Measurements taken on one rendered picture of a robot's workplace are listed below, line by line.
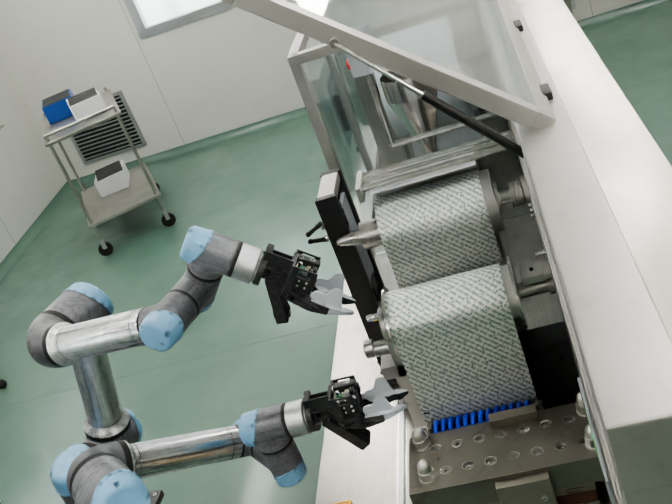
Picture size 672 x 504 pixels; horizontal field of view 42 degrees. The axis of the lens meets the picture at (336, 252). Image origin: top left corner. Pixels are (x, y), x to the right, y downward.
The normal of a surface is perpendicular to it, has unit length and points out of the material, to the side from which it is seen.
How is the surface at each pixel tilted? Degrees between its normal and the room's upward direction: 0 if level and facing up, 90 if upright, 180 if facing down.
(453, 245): 92
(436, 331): 90
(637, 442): 90
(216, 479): 0
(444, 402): 90
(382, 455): 0
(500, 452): 0
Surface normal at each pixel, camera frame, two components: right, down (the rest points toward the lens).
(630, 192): -0.33, -0.83
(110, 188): 0.19, 0.40
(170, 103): -0.07, 0.49
